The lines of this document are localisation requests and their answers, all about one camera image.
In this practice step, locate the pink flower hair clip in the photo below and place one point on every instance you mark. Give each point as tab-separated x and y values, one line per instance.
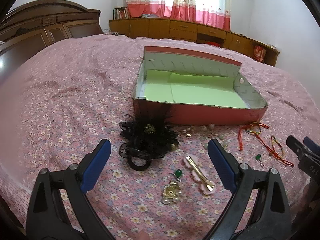
200	175

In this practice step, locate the gold pearl brooch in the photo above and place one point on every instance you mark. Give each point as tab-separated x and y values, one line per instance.
171	192

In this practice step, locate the red gift bag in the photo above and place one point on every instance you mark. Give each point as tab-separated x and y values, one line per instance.
260	53

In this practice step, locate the red cardboard box green lining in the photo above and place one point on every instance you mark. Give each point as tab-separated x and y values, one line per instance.
200	92

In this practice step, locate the small pearl earring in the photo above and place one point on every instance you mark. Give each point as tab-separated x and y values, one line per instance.
186	132

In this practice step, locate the red cloth under desk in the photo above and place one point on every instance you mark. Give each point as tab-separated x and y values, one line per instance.
213	44

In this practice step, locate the pink floral blanket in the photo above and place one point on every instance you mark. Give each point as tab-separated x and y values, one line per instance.
75	105

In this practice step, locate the row of books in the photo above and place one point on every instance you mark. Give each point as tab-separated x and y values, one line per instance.
121	13

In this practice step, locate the blue cloth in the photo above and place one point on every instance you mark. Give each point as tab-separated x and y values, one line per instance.
148	16

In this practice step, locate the black feather hair accessory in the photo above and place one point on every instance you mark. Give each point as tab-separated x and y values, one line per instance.
147	135

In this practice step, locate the white flower hairpin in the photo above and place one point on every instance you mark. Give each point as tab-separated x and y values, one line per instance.
212	131

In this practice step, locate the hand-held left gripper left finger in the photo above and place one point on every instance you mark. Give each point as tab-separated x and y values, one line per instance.
96	165

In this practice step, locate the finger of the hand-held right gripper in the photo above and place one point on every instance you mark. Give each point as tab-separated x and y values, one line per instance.
295	145
312	146

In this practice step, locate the long wooden cabinet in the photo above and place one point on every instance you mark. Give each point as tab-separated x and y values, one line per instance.
160	28

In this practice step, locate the green gem earring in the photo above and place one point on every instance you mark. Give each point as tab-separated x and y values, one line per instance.
258	157
178	173

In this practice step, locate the cream and pink curtains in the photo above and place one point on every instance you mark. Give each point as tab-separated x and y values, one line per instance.
180	0

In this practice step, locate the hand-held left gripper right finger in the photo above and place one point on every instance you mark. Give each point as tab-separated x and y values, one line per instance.
221	162

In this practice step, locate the dark wooden headboard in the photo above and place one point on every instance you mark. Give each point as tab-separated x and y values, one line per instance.
45	27

